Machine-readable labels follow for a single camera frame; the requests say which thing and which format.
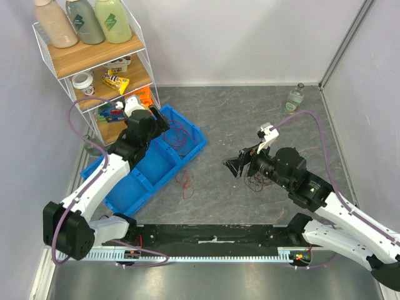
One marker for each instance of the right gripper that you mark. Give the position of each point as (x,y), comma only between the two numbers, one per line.
(247,160)

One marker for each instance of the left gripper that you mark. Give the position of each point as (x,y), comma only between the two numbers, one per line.
(160,124)

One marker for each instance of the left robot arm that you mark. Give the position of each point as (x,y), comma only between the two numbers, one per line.
(67,225)

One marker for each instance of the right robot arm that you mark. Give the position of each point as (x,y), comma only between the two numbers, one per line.
(359,237)

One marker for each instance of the blue three-compartment bin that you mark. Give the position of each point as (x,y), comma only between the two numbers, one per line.
(165,157)

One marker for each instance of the orange snack packets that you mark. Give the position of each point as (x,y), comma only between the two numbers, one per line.
(144,94)

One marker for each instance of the blue green box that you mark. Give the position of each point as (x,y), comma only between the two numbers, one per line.
(109,114)

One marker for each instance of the yellow snack bag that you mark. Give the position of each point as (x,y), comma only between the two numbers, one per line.
(115,82)

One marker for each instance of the white yoghurt tub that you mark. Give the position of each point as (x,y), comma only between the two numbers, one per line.
(119,65)

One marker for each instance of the white lidded cup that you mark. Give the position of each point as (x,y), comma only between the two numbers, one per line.
(83,81)

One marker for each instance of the clear glass bottle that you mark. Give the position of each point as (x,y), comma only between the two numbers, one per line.
(294,99)

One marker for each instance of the light green bottle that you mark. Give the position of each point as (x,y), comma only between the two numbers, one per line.
(113,20)

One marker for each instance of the grey-green bottle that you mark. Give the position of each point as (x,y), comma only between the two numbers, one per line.
(85,22)

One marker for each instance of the beige bottle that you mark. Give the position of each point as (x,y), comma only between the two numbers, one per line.
(55,24)

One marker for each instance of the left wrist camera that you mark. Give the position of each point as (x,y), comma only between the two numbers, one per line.
(127,107)

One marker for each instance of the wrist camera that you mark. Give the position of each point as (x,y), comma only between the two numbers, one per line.
(267,134)
(127,107)

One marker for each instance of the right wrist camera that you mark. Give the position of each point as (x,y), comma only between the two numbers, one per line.
(267,134)

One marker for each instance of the white wire wooden shelf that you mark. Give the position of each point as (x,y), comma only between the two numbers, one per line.
(65,63)

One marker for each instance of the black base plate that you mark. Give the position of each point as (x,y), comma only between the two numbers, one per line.
(212,240)

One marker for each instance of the grey cable duct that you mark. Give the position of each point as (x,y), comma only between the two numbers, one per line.
(126,255)

